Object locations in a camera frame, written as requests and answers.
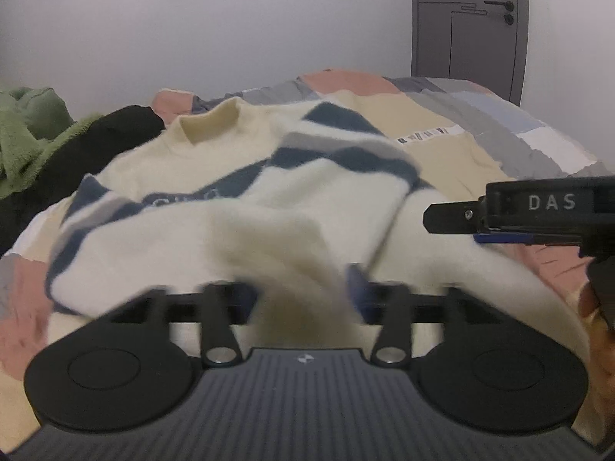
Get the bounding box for black garment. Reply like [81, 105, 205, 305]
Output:
[0, 104, 167, 256]

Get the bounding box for green fleece garment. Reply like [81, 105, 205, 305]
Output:
[0, 86, 105, 201]

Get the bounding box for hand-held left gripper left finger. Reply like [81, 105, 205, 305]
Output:
[98, 282, 263, 368]

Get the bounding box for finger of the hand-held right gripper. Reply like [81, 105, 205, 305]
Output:
[423, 200, 484, 235]
[473, 233, 534, 246]

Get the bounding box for person's right hand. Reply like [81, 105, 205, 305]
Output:
[578, 288, 615, 395]

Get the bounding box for grey door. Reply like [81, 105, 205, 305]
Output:
[410, 0, 530, 106]

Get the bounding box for cream striped sweater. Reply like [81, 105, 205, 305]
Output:
[45, 97, 595, 447]

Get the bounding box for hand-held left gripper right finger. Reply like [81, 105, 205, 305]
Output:
[345, 263, 510, 368]

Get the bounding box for patchwork blanket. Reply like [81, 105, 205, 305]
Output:
[0, 70, 615, 443]

